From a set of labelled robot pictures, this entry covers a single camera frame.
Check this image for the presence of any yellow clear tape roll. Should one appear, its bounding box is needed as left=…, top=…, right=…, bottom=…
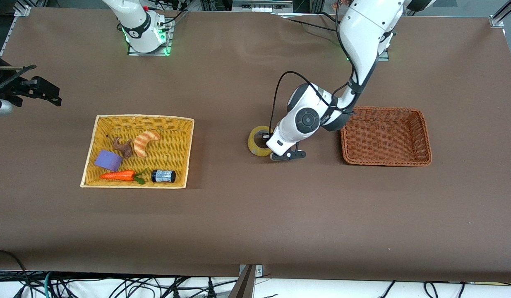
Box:
left=247, top=125, right=276, bottom=157

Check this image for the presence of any toy croissant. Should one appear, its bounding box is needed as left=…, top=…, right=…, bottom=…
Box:
left=133, top=131, right=161, bottom=158

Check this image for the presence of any black base cable bundle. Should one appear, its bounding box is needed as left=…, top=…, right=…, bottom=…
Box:
left=156, top=0, right=190, bottom=26

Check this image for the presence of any dark metal bar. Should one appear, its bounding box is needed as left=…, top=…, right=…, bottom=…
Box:
left=228, top=265, right=256, bottom=298

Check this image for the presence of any purple foam block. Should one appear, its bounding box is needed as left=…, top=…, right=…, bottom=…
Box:
left=94, top=150, right=124, bottom=172

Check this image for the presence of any yellow wicker basket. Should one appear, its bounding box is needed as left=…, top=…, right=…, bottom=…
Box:
left=80, top=115, right=195, bottom=189

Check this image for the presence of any small metal table bracket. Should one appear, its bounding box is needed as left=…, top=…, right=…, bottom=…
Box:
left=239, top=264, right=264, bottom=277

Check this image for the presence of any brown wicker basket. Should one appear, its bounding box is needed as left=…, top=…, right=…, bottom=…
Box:
left=341, top=106, right=432, bottom=167

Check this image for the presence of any orange toy carrot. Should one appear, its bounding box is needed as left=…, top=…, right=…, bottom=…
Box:
left=100, top=168, right=149, bottom=185

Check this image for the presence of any long black table cable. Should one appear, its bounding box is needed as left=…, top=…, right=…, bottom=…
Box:
left=272, top=12, right=341, bottom=34

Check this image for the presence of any grey device box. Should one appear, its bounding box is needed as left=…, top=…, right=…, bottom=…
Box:
left=231, top=0, right=294, bottom=13

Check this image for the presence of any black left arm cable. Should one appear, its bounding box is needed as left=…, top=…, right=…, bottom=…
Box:
left=270, top=8, right=382, bottom=133

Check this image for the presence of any small black can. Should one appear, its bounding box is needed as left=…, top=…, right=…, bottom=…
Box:
left=151, top=169, right=176, bottom=183

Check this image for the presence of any brown toy animal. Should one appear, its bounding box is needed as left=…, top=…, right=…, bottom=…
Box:
left=106, top=135, right=134, bottom=159

